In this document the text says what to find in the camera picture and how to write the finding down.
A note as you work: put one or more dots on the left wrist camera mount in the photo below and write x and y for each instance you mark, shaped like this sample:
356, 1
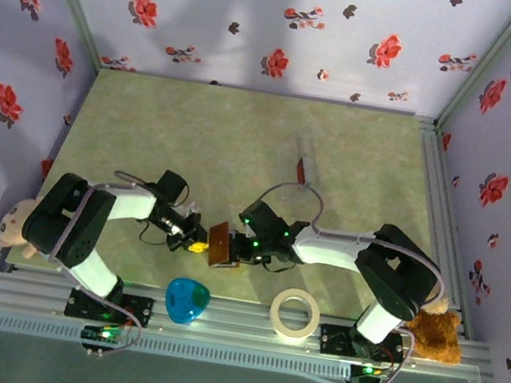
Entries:
194, 207

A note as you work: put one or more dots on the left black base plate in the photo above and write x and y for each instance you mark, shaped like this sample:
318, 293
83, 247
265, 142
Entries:
139, 309

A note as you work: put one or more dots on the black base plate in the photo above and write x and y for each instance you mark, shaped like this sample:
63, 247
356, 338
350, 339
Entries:
333, 342
139, 309

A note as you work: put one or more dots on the clear plastic tube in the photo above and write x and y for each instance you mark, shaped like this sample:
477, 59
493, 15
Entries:
308, 180

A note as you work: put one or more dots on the long aluminium frame rail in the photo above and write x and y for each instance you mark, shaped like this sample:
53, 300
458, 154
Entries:
233, 329

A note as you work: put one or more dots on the short aluminium frame rail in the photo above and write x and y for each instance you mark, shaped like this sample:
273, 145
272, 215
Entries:
434, 171

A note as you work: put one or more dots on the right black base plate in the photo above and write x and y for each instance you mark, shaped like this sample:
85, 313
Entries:
333, 342

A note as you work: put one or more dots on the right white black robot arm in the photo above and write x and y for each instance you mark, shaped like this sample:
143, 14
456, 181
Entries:
337, 255

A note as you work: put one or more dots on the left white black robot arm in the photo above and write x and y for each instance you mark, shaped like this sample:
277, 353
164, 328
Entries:
65, 224

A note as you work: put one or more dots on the brown teddy bear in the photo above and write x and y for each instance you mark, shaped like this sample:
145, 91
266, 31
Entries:
441, 337

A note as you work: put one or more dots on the blue heart-shaped plastic case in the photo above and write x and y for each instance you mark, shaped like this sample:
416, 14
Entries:
184, 302

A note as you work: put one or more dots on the left controller board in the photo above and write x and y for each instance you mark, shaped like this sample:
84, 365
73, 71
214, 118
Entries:
101, 335

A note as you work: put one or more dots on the red credit card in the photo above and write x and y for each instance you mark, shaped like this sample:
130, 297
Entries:
302, 171

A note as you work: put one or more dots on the white plush doll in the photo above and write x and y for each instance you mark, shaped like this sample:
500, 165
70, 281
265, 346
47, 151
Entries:
15, 221

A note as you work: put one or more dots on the controller board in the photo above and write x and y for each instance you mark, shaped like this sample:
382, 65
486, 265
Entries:
101, 335
367, 377

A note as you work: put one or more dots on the beige masking tape roll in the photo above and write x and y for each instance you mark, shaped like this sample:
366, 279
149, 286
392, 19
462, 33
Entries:
277, 321

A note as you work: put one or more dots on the brown leather card holder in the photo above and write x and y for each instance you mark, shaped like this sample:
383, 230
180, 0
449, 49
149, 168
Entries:
220, 244

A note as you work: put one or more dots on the right controller board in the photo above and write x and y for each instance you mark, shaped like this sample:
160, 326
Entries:
367, 377

